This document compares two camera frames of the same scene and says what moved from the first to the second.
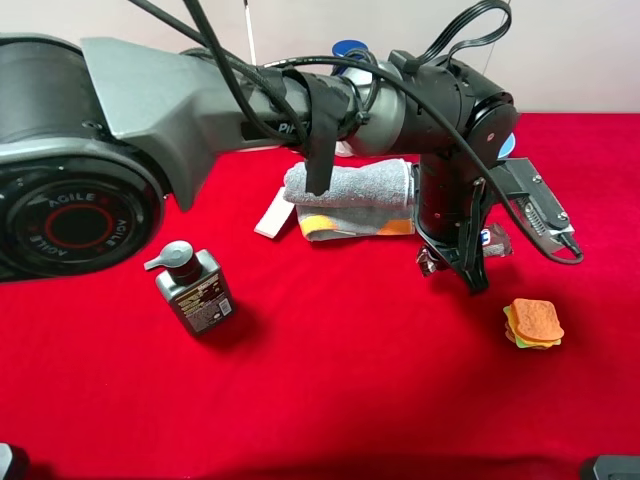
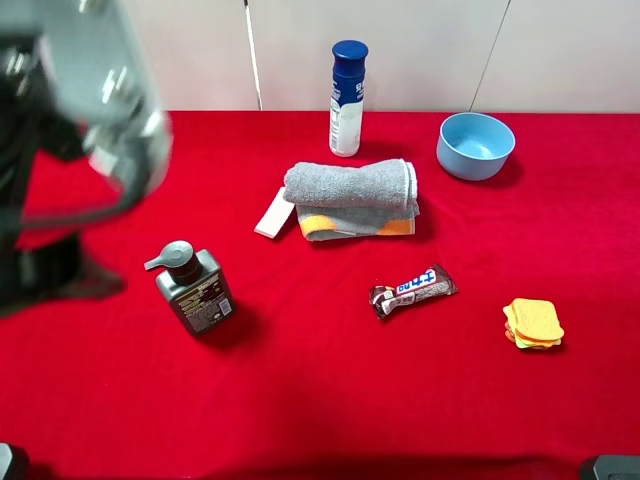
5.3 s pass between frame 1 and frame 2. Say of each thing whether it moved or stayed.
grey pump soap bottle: stayed
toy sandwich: stayed
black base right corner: stayed
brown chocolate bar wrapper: moved
